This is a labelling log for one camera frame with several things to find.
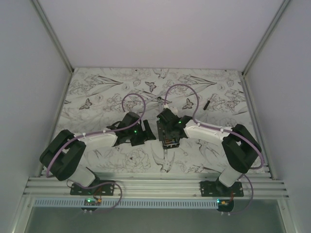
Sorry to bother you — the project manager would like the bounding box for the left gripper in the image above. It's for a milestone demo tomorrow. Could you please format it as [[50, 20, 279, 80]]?
[[127, 120, 155, 147]]

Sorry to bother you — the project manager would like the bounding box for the black fuse box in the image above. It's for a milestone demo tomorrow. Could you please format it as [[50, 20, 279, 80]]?
[[162, 138, 180, 150]]

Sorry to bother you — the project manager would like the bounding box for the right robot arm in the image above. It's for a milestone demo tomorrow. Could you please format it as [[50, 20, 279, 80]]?
[[157, 108, 264, 197]]

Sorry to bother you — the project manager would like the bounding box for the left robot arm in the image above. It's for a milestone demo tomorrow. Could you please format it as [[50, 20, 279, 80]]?
[[39, 112, 156, 195]]

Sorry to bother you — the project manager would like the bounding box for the open end wrench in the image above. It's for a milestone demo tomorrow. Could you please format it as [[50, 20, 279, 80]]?
[[140, 91, 166, 104]]

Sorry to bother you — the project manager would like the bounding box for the floral table mat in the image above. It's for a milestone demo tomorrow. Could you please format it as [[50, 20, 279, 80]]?
[[57, 68, 254, 173]]

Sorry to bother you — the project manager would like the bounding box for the left controller board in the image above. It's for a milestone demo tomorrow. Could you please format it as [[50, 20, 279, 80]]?
[[84, 198, 102, 206]]

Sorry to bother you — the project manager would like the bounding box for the controller board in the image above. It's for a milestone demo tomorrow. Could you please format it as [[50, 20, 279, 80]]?
[[84, 198, 102, 206], [217, 199, 234, 207]]

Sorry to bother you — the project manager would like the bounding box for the right controller board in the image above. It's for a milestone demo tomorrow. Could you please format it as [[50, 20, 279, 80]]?
[[217, 199, 234, 207]]

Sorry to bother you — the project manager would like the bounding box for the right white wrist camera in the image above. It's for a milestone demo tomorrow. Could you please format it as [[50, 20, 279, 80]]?
[[164, 104, 178, 115]]

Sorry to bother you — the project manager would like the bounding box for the ratchet ring wrench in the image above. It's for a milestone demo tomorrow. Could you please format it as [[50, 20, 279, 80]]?
[[157, 97, 163, 113]]

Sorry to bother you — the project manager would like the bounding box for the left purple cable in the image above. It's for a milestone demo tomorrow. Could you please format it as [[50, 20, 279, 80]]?
[[45, 93, 147, 189]]

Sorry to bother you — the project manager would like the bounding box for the purple cable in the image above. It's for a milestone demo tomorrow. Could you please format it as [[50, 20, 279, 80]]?
[[45, 93, 147, 189], [164, 84, 265, 216]]

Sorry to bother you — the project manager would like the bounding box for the black handled tool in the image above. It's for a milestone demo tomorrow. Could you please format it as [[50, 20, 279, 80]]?
[[203, 94, 214, 111]]

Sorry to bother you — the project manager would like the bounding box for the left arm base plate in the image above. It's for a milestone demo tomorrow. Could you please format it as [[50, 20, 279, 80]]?
[[70, 180, 115, 197]]

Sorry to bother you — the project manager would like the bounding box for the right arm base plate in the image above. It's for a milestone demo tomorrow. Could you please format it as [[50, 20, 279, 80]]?
[[199, 180, 244, 197]]

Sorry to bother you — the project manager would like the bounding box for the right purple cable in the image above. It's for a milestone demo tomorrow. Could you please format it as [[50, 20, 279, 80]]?
[[164, 84, 265, 216]]

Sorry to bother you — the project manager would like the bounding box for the aluminium rail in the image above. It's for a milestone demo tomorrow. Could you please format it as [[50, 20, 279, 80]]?
[[23, 177, 289, 200]]

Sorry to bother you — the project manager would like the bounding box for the perforated cable duct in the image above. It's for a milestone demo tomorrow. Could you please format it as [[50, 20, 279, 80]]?
[[33, 198, 218, 209]]

